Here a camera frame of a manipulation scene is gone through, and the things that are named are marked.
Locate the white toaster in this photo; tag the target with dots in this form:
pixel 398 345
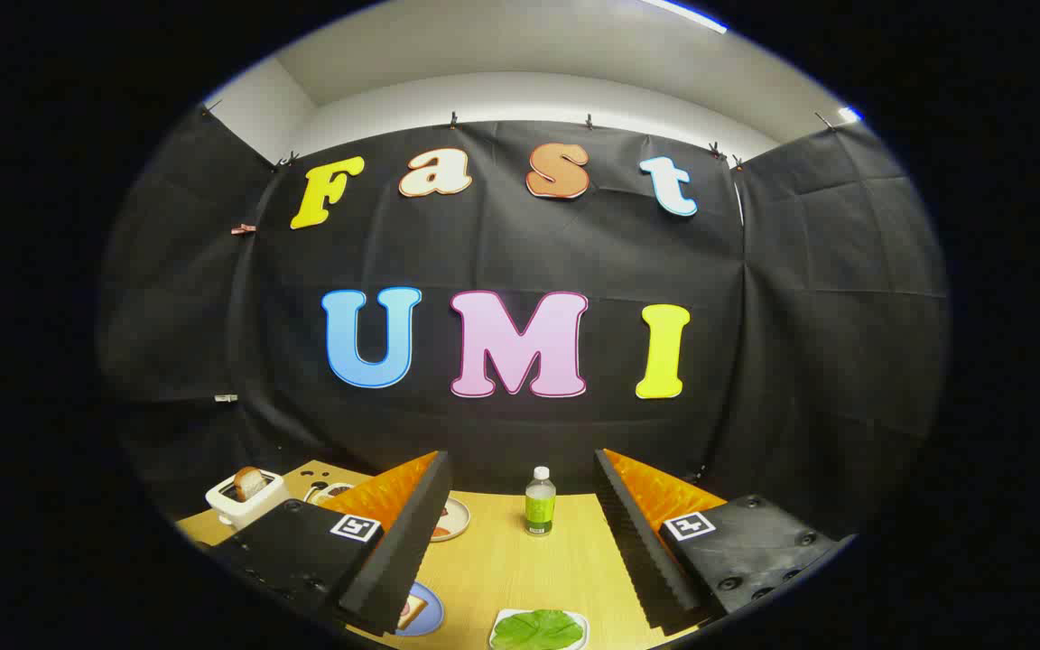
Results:
pixel 245 510

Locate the black backdrop cloth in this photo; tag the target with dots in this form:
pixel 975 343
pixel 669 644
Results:
pixel 529 253

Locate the row of black clips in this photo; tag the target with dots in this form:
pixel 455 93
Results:
pixel 453 120

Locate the toasted bread slice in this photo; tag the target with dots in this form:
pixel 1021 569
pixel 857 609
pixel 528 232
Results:
pixel 249 483

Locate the green drink bottle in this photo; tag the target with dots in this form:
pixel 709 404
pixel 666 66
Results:
pixel 540 506

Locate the green lettuce leaf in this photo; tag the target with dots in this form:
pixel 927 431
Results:
pixel 538 630

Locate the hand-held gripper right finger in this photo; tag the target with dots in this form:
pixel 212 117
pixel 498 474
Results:
pixel 637 542

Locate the white divided seed tray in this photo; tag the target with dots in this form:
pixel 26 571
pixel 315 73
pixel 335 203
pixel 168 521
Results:
pixel 329 493

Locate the blue plate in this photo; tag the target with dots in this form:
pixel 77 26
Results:
pixel 432 614

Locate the white square plate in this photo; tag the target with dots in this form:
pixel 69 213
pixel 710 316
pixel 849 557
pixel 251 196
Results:
pixel 506 616

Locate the round white plate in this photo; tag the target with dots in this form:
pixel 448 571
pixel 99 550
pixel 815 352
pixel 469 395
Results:
pixel 457 522

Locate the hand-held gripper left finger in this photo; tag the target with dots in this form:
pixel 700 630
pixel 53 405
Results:
pixel 398 542

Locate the bread slice with ham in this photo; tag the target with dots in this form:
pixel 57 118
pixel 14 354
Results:
pixel 410 614

